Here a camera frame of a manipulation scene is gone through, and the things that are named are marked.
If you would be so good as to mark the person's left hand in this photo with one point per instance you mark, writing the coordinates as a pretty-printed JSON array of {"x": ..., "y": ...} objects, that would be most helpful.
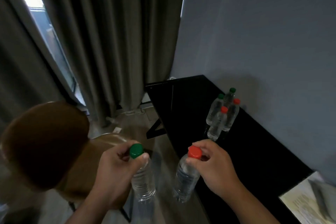
[{"x": 113, "y": 179}]

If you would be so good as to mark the person's right hand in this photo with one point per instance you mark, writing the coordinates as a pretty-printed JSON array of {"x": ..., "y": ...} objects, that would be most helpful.
[{"x": 218, "y": 174}]

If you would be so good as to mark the green cap water bottle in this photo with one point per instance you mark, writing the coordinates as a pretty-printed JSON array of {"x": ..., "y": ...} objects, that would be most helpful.
[
  {"x": 214, "y": 112},
  {"x": 231, "y": 95},
  {"x": 143, "y": 187}
]

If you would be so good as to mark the red cap water bottle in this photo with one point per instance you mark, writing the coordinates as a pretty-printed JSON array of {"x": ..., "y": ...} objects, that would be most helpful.
[
  {"x": 185, "y": 184},
  {"x": 216, "y": 129},
  {"x": 232, "y": 118}
]

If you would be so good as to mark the person's left forearm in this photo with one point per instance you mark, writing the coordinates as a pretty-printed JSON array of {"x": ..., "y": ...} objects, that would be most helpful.
[{"x": 92, "y": 213}]

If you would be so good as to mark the person's right forearm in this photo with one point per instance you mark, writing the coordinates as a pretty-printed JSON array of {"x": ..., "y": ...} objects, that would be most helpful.
[{"x": 252, "y": 208}]

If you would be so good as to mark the black glossy table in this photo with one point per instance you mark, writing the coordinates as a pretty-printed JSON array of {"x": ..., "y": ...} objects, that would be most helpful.
[{"x": 249, "y": 158}]

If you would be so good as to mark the white power strip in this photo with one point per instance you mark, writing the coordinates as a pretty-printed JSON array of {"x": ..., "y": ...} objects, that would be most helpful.
[{"x": 135, "y": 112}]

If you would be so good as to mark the brown leather chair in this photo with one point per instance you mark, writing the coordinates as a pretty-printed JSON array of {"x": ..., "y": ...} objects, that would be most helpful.
[{"x": 44, "y": 142}]

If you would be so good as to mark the white printed paper sheet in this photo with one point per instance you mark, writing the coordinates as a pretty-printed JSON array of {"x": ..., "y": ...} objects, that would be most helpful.
[{"x": 299, "y": 202}]

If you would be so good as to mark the grey folded towel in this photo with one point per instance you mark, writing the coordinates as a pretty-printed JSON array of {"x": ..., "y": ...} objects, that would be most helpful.
[{"x": 325, "y": 200}]

